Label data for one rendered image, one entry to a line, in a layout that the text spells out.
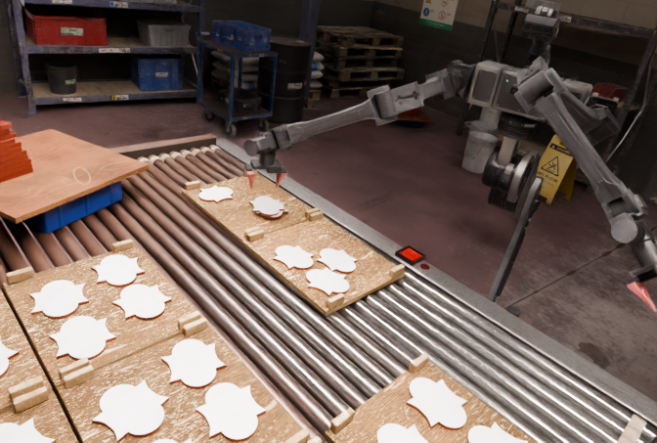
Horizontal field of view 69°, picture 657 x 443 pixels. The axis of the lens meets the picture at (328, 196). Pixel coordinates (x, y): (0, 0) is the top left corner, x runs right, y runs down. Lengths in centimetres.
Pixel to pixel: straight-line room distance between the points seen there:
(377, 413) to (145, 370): 52
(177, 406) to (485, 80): 147
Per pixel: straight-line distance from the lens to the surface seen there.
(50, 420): 115
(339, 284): 145
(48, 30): 557
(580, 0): 627
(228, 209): 178
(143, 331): 129
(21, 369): 126
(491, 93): 192
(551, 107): 139
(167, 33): 589
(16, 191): 173
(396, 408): 117
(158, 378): 118
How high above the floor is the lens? 180
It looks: 26 degrees down
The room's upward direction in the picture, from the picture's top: 9 degrees clockwise
